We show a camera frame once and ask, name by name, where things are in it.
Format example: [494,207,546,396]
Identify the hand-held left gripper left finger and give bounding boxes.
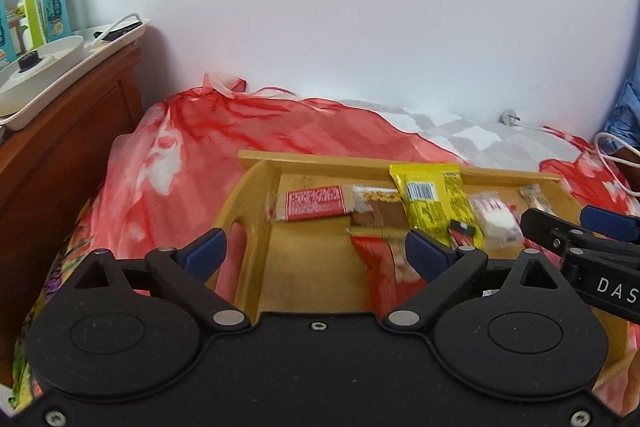
[74,228,252,334]

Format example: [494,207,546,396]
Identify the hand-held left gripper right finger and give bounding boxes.
[382,228,569,334]

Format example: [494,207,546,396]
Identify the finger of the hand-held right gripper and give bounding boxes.
[580,205,640,241]
[520,208,640,258]

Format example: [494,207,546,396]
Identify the small beige candy packet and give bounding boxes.
[520,184,554,216]

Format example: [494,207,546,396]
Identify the long red snack stick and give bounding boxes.
[447,220,477,253]

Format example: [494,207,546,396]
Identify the yellow snack packet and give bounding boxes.
[389,163,484,249]

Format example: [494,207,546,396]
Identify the red nut snack packet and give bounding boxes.
[345,227,432,314]

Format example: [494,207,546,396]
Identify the pink clear wrapper snack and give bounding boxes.
[472,192,524,251]

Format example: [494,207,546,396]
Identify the brown chocolate bar packet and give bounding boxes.
[349,185,409,229]

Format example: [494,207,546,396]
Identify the bamboo serving tray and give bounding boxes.
[214,150,632,360]

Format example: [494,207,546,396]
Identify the red label snack bar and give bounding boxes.
[273,185,352,223]

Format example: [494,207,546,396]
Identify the red floral scarf cloth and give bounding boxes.
[75,72,640,418]

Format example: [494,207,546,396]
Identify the blue plaid cloth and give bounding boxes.
[602,61,640,158]

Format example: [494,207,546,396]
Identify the grey white bedsheet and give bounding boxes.
[340,99,597,168]

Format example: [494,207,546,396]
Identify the brown wooden nightstand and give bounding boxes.
[0,43,147,360]

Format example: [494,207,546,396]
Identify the white plastic tray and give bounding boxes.
[0,17,151,132]

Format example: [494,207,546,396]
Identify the white charging cables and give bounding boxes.
[592,132,640,198]

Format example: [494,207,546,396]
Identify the white cable on tray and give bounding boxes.
[94,12,142,40]

